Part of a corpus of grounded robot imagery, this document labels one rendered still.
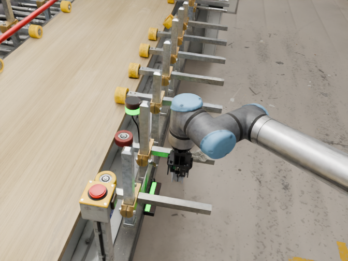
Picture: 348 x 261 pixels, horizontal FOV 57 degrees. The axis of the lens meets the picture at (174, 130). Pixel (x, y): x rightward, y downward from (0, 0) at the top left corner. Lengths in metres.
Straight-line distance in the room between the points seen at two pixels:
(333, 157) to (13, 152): 1.16
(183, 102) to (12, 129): 0.88
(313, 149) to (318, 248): 1.61
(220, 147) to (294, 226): 1.62
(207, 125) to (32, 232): 0.67
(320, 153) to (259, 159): 1.95
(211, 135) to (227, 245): 1.41
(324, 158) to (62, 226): 0.82
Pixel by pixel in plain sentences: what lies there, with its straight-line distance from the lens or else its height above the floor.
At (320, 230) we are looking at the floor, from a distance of 2.47.
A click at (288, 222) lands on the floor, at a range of 2.41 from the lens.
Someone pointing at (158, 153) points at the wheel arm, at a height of 0.85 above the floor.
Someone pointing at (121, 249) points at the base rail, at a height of 0.70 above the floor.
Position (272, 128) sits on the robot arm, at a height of 1.33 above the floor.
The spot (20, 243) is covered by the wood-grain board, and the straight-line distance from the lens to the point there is 1.15.
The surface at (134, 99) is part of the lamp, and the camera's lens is 1.23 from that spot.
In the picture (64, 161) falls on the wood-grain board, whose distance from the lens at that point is 1.34.
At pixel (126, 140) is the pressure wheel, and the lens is 1.39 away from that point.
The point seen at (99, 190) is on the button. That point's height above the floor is 1.23.
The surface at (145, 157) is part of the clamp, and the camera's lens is 1.37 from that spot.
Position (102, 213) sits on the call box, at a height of 1.19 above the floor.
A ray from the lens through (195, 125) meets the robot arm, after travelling 0.87.
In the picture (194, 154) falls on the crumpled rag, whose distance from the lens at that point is 1.40.
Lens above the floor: 1.85
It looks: 41 degrees down
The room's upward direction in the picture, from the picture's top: 5 degrees clockwise
